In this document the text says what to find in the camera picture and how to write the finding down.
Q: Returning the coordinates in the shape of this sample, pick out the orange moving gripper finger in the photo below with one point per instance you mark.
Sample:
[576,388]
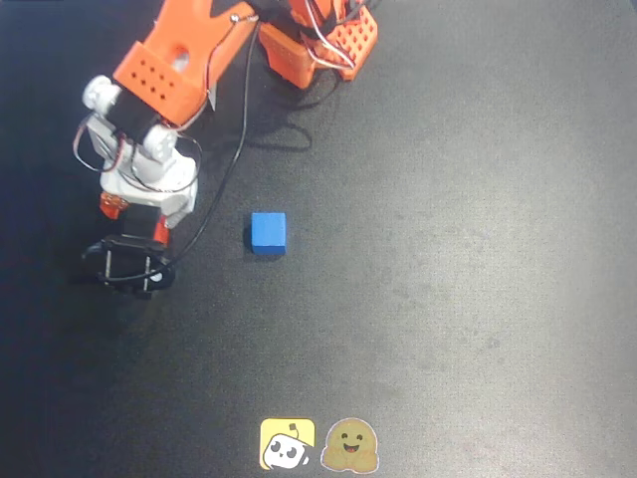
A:
[112,205]

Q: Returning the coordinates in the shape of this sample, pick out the orange robot base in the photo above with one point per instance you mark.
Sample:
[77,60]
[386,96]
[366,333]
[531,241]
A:
[291,55]

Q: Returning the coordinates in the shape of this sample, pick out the hugging face emoji sticker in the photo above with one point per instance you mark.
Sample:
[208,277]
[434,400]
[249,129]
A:
[350,444]

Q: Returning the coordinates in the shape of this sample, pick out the yellow robot face sticker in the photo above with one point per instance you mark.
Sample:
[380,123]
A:
[287,443]

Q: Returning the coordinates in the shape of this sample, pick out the black gripper-mounted camera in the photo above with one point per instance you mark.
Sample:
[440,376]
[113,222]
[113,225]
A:
[127,266]

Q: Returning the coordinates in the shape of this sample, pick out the blue cube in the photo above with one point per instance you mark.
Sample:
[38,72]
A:
[269,232]

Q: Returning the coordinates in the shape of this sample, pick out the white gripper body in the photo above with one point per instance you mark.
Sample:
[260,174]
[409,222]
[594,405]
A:
[140,221]

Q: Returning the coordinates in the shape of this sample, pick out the white and orange robot arm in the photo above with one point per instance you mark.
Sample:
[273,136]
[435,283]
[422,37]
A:
[164,60]

